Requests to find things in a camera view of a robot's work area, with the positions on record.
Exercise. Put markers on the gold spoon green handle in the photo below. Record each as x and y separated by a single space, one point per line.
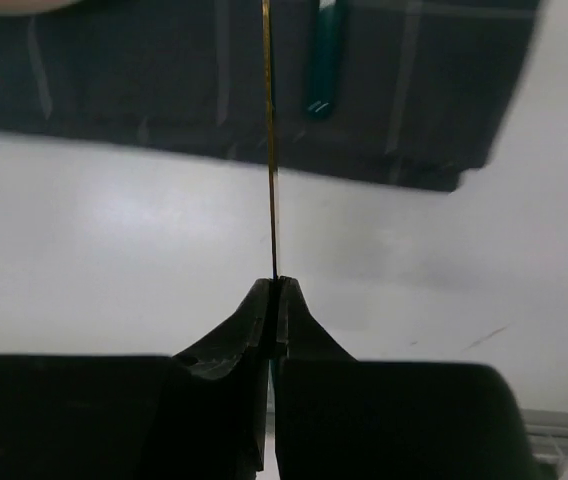
325 57

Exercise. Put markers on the dark grey checked cloth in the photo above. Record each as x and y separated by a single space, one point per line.
422 91

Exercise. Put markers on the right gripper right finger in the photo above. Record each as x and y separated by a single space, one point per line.
337 417

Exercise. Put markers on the aluminium rail frame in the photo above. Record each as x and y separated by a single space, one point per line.
548 435

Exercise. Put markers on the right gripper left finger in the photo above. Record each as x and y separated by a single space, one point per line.
210 422

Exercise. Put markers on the gold knife green handle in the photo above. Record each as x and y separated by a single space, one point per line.
270 136

